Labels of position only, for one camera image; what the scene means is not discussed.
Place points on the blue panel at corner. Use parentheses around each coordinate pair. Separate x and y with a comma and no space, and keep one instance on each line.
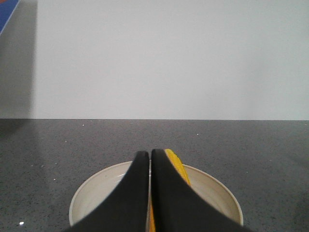
(7,7)

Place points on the yellow corn cob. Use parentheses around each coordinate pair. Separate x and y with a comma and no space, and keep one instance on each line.
(178,165)

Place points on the white round plate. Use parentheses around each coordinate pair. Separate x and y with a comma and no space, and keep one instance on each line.
(97,187)

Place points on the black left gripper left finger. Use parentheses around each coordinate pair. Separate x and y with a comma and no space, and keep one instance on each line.
(126,207)

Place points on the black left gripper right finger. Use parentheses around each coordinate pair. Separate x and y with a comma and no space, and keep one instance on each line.
(177,207)

